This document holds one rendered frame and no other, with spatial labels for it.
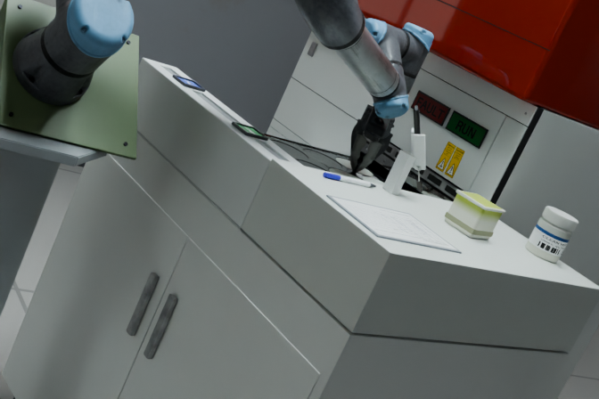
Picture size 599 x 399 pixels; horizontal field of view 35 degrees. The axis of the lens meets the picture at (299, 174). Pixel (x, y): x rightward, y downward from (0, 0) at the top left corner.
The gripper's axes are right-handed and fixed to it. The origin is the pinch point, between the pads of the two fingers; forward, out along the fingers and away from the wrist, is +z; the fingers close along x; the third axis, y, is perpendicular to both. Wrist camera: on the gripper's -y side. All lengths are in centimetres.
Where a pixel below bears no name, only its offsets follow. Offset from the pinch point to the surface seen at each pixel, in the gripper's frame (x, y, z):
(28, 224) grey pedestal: 56, -45, 28
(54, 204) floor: 93, 139, 91
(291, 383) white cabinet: 0, -72, 23
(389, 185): -4.9, -35.4, -6.4
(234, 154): 24.8, -43.1, -1.2
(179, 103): 40.5, -25.2, -1.9
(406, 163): -6.0, -36.3, -12.0
